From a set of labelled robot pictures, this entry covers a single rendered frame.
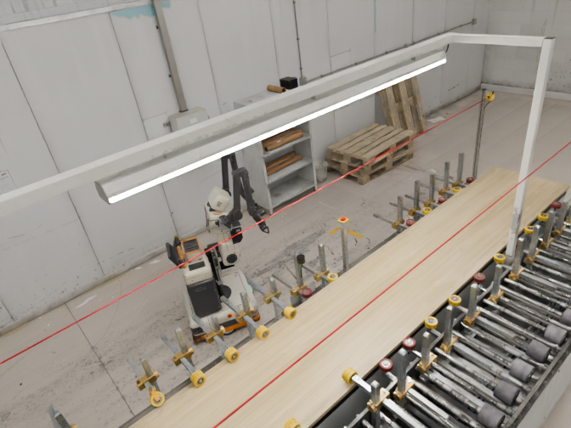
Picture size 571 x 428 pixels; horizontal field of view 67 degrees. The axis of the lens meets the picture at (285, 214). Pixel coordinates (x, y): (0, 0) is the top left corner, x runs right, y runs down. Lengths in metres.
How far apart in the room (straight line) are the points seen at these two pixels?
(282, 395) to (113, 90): 3.56
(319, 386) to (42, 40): 3.84
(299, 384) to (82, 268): 3.39
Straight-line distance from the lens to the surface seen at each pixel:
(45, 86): 4.81
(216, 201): 3.72
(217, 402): 2.76
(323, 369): 2.77
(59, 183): 1.80
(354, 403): 2.88
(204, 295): 4.01
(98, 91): 4.95
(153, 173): 1.89
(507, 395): 2.86
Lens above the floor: 3.07
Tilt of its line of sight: 31 degrees down
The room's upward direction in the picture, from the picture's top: 8 degrees counter-clockwise
